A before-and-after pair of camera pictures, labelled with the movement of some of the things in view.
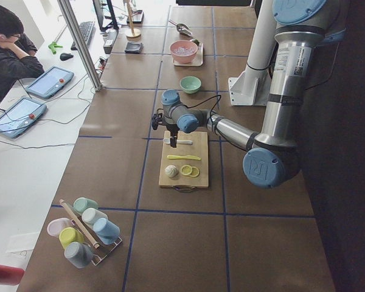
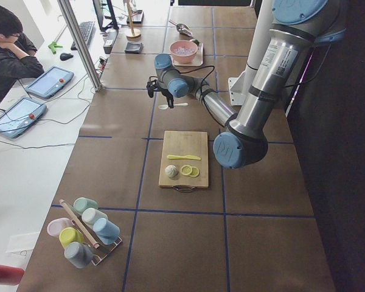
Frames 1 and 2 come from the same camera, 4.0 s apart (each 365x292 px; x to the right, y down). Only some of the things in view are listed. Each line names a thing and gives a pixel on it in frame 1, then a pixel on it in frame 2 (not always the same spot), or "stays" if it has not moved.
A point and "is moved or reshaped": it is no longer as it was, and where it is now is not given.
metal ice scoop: x=182 y=28 stays
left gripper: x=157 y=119 -> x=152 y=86
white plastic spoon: x=167 y=140 is moved or reshaped
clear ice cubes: x=184 y=51 stays
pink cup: x=56 y=225 stays
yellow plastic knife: x=177 y=157 stays
